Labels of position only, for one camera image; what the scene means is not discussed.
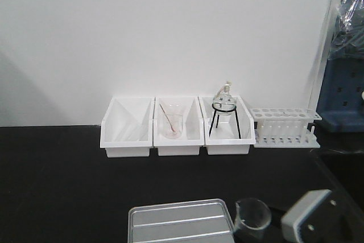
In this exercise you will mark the clear glass beaker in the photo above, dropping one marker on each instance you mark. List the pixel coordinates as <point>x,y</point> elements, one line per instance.
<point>252,219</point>

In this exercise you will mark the glass beaker in bin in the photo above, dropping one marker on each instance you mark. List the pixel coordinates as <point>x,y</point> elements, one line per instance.
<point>175,115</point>

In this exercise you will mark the silver metal tray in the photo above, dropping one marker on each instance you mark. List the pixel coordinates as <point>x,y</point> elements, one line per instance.
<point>190,221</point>

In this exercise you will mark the glass stirring rod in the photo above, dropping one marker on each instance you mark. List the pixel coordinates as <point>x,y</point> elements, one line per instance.
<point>167,118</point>

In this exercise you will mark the white middle storage bin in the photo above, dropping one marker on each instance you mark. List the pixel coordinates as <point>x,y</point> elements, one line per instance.
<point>192,139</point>

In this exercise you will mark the white storage bin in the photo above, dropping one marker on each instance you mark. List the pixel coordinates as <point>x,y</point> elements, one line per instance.
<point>192,139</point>
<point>224,141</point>
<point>127,127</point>

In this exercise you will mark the glass alcohol lamp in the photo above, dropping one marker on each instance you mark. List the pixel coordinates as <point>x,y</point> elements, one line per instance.
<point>224,103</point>

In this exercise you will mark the white right storage bin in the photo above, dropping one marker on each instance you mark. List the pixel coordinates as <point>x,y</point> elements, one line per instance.
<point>224,141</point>

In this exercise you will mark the white left storage bin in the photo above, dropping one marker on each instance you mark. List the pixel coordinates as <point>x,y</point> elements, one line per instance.
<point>127,127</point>

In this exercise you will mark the white test tube rack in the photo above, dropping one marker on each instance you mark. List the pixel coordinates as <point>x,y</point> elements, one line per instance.
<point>285,128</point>

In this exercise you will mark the grey pegboard drying rack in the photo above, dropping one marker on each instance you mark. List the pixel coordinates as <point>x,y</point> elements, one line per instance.
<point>340,103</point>

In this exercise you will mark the black sink basin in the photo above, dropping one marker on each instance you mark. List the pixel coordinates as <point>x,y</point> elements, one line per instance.
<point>346,172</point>

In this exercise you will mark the clear plastic wrap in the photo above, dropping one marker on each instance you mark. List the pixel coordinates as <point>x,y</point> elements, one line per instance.
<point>347,40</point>

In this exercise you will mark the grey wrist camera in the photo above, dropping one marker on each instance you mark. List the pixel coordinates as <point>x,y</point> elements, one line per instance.
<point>312,217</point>

